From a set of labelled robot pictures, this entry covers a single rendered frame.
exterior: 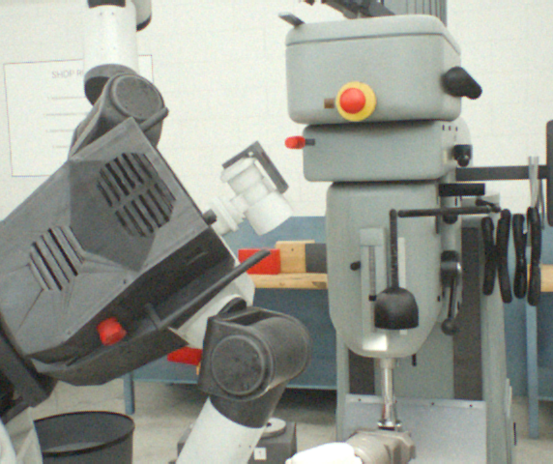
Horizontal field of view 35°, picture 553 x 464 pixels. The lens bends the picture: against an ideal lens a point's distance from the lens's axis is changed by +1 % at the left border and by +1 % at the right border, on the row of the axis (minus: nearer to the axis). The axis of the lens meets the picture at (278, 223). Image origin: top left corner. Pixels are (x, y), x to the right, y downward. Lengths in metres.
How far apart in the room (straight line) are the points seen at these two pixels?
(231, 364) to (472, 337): 0.95
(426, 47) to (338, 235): 0.37
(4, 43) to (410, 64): 5.72
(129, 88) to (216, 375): 0.46
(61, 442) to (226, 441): 2.60
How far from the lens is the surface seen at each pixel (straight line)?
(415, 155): 1.46
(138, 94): 1.33
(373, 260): 1.48
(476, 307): 1.98
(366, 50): 1.38
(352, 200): 1.51
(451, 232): 1.69
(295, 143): 1.35
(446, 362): 2.01
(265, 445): 1.69
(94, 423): 3.76
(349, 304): 1.54
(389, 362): 1.62
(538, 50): 5.79
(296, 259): 5.51
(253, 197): 1.28
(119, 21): 1.46
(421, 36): 1.38
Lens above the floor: 1.70
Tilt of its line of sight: 5 degrees down
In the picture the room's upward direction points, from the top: 2 degrees counter-clockwise
